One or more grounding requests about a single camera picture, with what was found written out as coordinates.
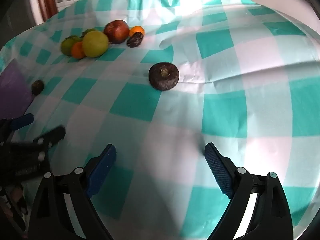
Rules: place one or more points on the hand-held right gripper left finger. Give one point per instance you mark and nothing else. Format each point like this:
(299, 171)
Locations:
(101, 170)

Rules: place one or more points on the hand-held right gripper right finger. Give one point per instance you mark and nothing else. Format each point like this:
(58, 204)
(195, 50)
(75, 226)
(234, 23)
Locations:
(220, 172)

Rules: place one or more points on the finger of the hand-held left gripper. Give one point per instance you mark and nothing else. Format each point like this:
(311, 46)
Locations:
(53, 134)
(22, 121)

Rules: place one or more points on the brownish red apple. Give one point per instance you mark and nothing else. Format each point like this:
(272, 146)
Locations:
(116, 31)

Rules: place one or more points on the orange tangerine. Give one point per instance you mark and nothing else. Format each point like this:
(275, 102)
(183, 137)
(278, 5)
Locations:
(78, 50)
(136, 31)

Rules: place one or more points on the person's left hand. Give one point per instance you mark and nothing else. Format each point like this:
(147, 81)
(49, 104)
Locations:
(15, 198)

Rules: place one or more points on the purple mat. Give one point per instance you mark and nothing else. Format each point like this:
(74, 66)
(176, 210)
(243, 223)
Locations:
(12, 92)

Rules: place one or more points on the small dark round fruit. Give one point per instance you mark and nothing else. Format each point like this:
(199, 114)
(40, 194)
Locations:
(37, 87)

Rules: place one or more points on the teal white checked tablecloth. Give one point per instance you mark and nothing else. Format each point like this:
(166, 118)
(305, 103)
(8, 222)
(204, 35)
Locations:
(200, 110)

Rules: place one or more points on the green tangerine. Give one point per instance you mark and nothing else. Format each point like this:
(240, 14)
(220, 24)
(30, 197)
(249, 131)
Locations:
(68, 44)
(88, 32)

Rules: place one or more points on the green apple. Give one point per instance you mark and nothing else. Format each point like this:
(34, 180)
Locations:
(95, 44)

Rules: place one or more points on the large dark round fruit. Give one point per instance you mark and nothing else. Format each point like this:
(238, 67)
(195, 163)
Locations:
(163, 76)

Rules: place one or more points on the wrinkled dark oblong fruit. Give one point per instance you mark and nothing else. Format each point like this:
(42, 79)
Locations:
(135, 40)

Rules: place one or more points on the brown wooden frame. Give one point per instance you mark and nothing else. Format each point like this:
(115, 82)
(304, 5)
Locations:
(47, 0)

